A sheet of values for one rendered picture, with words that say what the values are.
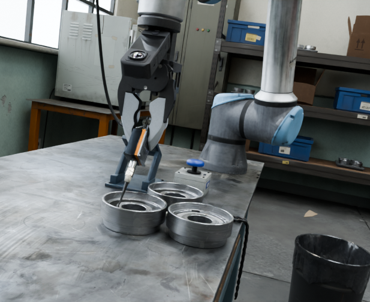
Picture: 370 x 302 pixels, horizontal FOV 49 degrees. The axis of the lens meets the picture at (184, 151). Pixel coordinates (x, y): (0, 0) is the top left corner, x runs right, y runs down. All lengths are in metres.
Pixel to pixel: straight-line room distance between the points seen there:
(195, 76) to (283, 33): 3.48
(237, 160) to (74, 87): 2.08
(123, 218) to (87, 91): 2.48
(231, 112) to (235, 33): 3.10
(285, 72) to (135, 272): 0.74
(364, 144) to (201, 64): 1.95
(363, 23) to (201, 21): 1.61
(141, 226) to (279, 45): 0.65
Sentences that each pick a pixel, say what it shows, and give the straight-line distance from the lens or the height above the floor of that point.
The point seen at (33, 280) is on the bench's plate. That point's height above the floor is 0.80.
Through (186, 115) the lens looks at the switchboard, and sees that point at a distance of 4.57.
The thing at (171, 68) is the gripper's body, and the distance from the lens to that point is 0.66.
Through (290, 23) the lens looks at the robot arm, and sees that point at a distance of 1.10.
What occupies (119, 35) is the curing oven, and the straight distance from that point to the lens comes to 2.99.
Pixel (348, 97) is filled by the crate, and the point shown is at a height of 1.13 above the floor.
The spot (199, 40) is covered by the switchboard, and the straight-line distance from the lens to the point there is 4.57.
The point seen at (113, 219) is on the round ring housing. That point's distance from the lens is 0.63.
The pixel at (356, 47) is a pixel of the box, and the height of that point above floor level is 1.60.
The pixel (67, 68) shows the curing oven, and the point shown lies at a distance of 3.15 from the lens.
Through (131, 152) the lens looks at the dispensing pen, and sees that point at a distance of 0.66.
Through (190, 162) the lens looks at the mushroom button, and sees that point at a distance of 0.89.
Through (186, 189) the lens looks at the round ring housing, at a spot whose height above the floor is 0.83.
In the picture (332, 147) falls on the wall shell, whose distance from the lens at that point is 4.72.
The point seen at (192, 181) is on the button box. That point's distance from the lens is 0.88.
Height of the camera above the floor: 1.04
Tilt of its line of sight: 9 degrees down
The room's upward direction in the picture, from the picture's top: 8 degrees clockwise
